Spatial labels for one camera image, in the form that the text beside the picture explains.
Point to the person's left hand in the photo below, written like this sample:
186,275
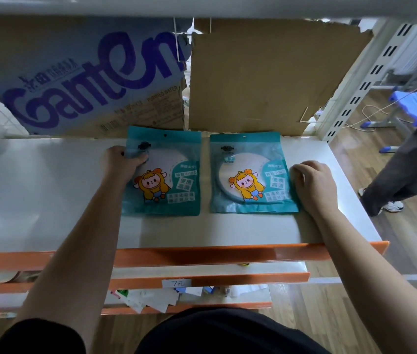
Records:
120,165

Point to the person's right hand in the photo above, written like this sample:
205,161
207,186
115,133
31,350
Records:
315,188

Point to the teal packet white mirror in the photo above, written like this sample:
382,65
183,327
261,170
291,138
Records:
171,143
252,154

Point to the white metal shelf orange trim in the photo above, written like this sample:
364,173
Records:
64,202

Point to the person's left forearm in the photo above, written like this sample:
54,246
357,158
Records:
83,254

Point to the person's right forearm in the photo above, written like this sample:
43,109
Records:
370,291

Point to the person's black shirt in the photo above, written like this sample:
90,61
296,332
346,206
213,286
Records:
230,335

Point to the cardboard sheet blue lettering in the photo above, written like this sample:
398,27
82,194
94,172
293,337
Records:
64,70

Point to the plain brown cardboard sheet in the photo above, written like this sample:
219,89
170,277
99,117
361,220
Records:
267,77

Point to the white paper price tag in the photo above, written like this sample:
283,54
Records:
176,283

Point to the blue plastic stool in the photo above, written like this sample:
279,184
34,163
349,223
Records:
415,103

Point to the pile of white paper cards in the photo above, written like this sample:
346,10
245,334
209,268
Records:
149,300

